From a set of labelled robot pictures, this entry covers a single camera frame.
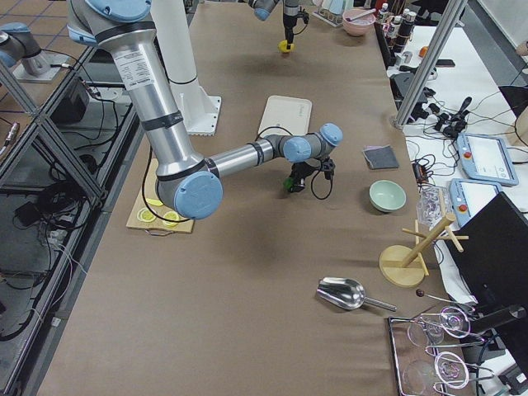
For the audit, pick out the lemon slice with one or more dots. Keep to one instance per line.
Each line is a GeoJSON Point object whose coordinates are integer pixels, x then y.
{"type": "Point", "coordinates": [145, 215]}
{"type": "Point", "coordinates": [171, 218]}
{"type": "Point", "coordinates": [154, 202]}

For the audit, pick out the grey folded cloth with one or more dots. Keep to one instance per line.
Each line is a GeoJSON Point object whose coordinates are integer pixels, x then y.
{"type": "Point", "coordinates": [380, 157]}

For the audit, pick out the aluminium frame post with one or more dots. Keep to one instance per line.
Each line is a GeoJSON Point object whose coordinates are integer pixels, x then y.
{"type": "Point", "coordinates": [441, 35]}

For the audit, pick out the yellow lemon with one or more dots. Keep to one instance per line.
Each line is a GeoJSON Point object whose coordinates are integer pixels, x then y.
{"type": "Point", "coordinates": [285, 47]}

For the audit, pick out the pale green bowl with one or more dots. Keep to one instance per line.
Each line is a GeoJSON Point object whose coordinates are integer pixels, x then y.
{"type": "Point", "coordinates": [387, 196]}

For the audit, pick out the metal scoop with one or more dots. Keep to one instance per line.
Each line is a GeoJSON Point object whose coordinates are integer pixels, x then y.
{"type": "Point", "coordinates": [348, 294]}

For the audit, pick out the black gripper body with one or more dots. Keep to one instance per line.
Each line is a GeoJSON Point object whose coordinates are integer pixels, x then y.
{"type": "Point", "coordinates": [300, 170]}
{"type": "Point", "coordinates": [289, 20]}

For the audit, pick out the pink ribbed bowl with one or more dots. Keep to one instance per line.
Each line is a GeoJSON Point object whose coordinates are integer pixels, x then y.
{"type": "Point", "coordinates": [356, 21]}

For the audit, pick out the wooden cutting board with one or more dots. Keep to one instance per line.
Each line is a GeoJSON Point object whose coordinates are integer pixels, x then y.
{"type": "Point", "coordinates": [157, 226]}

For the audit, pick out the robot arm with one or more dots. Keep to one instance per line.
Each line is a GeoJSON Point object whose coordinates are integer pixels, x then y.
{"type": "Point", "coordinates": [262, 9]}
{"type": "Point", "coordinates": [187, 182]}

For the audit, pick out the green lime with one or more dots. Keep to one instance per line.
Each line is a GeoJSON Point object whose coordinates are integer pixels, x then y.
{"type": "Point", "coordinates": [287, 182]}

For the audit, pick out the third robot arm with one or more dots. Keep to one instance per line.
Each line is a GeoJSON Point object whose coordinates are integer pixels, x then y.
{"type": "Point", "coordinates": [19, 45]}

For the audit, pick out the teach pendant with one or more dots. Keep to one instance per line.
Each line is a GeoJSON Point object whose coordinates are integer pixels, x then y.
{"type": "Point", "coordinates": [485, 158]}
{"type": "Point", "coordinates": [468, 197]}

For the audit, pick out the glass rack with glasses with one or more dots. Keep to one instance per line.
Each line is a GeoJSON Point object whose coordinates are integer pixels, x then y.
{"type": "Point", "coordinates": [442, 352]}

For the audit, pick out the white rabbit tray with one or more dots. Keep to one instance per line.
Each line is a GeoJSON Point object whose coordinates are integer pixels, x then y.
{"type": "Point", "coordinates": [285, 115]}

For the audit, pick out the wooden mug tree stand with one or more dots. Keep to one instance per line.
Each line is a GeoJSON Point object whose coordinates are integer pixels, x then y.
{"type": "Point", "coordinates": [404, 266]}

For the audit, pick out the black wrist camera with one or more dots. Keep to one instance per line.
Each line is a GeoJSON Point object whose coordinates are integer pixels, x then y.
{"type": "Point", "coordinates": [303, 15]}
{"type": "Point", "coordinates": [328, 168]}

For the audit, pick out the black monitor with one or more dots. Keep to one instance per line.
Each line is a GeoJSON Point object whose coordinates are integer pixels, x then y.
{"type": "Point", "coordinates": [493, 264]}

